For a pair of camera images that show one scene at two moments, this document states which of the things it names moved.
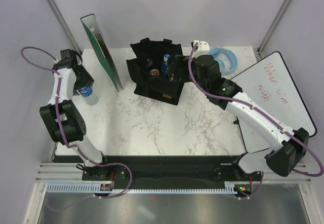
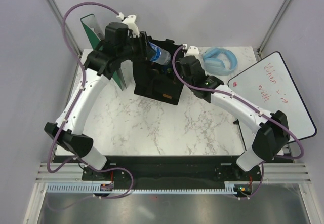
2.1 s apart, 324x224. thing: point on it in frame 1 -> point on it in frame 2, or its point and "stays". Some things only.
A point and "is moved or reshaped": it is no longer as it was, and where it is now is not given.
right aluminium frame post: [277, 19] stays
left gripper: [87, 80] -> [142, 42]
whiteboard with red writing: [269, 83] stays
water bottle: [86, 92] is moved or reshaped
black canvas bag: [149, 64] stays
